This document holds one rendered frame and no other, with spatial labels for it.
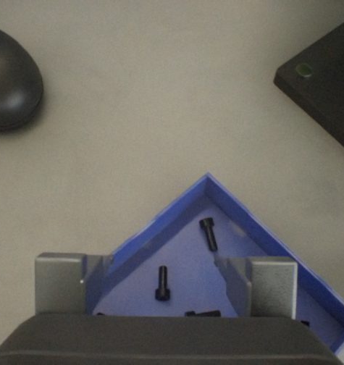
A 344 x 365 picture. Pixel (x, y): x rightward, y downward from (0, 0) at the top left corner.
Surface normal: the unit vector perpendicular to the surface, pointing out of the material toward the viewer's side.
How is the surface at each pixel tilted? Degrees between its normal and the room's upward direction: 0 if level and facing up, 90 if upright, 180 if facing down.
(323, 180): 0
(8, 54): 37
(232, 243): 0
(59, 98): 0
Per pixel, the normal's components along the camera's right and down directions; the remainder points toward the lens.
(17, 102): 0.58, 0.38
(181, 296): 0.03, -0.44
